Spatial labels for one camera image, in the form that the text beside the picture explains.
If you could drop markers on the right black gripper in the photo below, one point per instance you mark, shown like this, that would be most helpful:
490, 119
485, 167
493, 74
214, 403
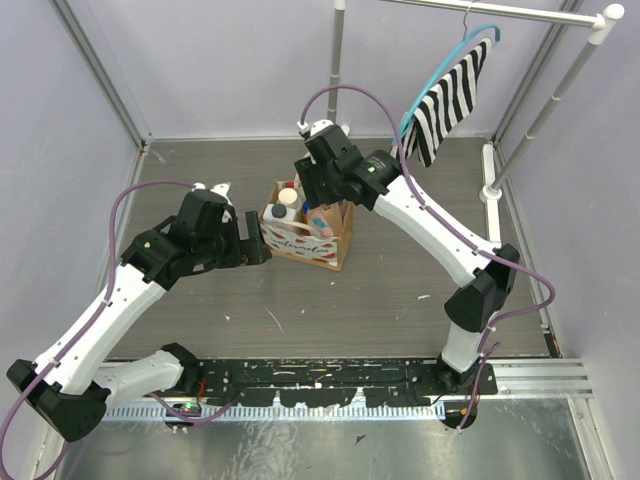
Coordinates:
309, 171

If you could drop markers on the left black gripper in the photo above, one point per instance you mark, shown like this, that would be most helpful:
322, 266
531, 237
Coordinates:
252, 236

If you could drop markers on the pink cap lotion bottle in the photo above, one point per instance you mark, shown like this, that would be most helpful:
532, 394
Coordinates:
326, 221

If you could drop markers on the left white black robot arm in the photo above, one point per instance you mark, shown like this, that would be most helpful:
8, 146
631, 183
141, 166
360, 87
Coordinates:
67, 385

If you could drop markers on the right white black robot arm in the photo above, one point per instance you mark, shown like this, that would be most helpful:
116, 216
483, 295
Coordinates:
479, 268

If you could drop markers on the cream cap bottle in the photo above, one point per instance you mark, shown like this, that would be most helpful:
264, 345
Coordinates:
290, 198

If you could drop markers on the white bottle grey cap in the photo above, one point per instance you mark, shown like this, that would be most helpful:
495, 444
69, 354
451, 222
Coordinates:
280, 216

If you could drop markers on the black white striped cloth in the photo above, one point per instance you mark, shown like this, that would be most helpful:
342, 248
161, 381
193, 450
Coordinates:
444, 105

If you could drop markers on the blue clothes hanger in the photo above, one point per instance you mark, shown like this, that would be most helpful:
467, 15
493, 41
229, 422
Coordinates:
442, 68

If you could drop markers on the metal clothes rack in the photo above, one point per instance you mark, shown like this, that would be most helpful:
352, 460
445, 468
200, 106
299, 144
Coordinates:
600, 25

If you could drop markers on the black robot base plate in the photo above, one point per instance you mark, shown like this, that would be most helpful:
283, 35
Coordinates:
315, 383

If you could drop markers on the slotted cable duct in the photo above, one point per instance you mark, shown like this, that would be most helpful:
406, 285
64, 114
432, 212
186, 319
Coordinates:
150, 411

